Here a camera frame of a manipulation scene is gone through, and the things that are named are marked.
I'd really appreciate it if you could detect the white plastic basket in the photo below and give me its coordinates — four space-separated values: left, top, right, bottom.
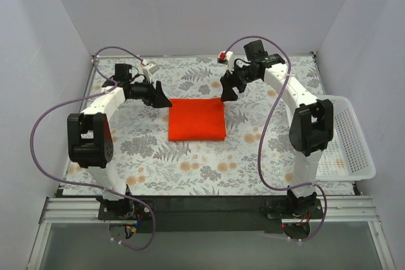
316 95 376 181

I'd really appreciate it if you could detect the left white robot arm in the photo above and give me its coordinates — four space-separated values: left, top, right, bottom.
67 61 172 219

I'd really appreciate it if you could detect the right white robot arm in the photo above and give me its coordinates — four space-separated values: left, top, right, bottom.
217 35 334 218

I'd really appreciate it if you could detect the orange t shirt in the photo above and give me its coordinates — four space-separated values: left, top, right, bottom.
168 97 227 142

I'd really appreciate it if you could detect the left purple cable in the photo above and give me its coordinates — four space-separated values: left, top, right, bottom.
29 46 156 250

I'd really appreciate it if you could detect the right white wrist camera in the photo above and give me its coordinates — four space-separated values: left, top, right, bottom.
217 51 235 73

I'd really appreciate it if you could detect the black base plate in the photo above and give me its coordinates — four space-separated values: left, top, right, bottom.
97 195 323 234

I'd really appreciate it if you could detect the aluminium frame rail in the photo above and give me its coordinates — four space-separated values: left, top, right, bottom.
39 196 380 224

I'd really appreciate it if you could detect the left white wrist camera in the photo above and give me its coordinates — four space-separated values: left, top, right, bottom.
140 63 159 82

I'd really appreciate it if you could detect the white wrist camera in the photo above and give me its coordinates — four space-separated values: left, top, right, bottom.
217 51 235 73
140 63 159 82

